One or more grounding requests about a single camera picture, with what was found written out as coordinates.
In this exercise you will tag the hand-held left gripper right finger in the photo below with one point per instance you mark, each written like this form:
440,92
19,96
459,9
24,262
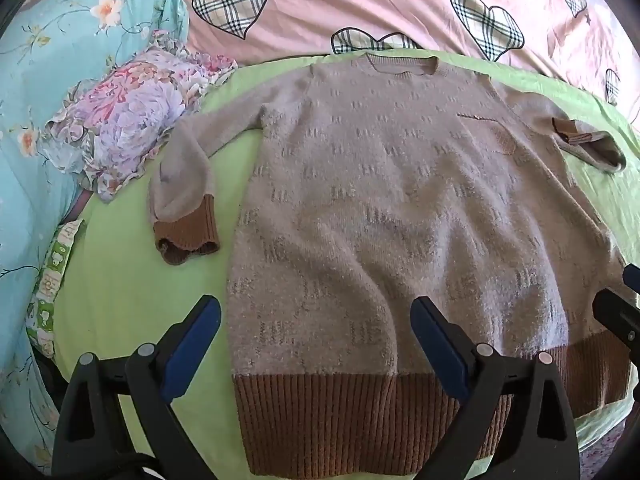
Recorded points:
441,347

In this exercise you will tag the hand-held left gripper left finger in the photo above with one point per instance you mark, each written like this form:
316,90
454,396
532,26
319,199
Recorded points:
192,345

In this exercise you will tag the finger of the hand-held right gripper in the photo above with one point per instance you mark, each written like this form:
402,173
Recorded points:
616,316

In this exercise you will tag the grey sweater with brown cuffs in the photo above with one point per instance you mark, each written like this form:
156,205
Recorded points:
390,200

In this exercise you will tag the light green bed sheet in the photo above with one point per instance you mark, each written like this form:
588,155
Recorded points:
150,270

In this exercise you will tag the green patterned cloth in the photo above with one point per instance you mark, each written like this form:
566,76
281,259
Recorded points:
50,280

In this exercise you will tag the floral ruffled pillow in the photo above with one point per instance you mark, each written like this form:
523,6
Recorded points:
130,110

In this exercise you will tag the teal floral duvet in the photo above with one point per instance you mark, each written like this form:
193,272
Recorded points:
50,35

